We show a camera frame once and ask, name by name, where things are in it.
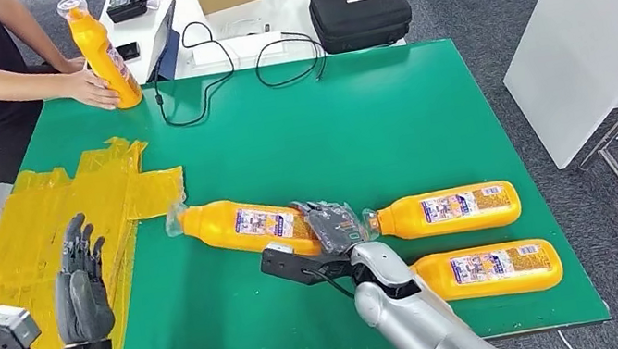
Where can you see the person's right hand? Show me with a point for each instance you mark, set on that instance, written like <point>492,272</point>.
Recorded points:
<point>90,86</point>

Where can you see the orange detergent bottle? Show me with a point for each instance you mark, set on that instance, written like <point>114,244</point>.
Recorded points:
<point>218,225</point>
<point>453,223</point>
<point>488,288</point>
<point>96,45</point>

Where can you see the person's left forearm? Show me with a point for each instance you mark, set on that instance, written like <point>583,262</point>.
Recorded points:
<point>26,31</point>

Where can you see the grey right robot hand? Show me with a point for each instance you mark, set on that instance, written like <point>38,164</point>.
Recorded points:
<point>332,225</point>

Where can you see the dark blue tablet case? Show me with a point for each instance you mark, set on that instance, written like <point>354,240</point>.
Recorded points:
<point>162,41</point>

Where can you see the black carrying case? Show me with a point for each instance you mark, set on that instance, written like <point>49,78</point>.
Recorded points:
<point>360,16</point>

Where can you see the yellow taped plastic sheet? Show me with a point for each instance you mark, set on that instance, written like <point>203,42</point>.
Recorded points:
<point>51,270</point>

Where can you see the green table mat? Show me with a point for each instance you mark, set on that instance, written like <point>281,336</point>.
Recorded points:
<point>309,136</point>

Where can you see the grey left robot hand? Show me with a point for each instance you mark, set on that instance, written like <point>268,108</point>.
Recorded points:
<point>85,308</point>

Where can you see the person's left hand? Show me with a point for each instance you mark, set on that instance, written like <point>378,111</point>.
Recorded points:
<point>73,65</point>

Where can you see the black phone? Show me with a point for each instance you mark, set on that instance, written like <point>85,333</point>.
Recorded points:
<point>128,51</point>

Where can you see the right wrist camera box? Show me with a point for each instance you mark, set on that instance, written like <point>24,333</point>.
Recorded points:
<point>292,266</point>

